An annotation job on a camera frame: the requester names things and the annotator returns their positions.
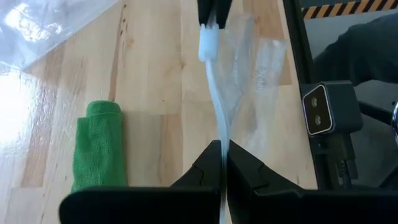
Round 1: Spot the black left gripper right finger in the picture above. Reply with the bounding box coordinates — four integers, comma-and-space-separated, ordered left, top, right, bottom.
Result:
226, 139, 398, 224

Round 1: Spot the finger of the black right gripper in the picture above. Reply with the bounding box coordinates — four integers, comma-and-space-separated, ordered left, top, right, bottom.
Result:
216, 0, 233, 30
197, 0, 216, 26

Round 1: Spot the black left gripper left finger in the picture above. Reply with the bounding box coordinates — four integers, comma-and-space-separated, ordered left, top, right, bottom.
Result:
58, 139, 223, 224

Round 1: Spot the clear plastic bag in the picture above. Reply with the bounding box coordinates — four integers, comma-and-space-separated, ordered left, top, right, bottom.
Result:
198, 12, 293, 224

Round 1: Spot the light green elastic bandage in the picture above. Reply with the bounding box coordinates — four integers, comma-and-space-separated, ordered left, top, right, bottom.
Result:
70, 100, 128, 194

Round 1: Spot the clear plastic lidded container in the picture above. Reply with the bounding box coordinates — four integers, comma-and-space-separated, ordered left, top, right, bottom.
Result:
0, 0, 119, 73

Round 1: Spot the person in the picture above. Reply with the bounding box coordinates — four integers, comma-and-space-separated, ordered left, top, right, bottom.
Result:
313, 12, 398, 87

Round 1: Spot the small black table camera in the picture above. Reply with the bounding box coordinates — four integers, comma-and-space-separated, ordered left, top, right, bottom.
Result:
302, 80, 364, 137

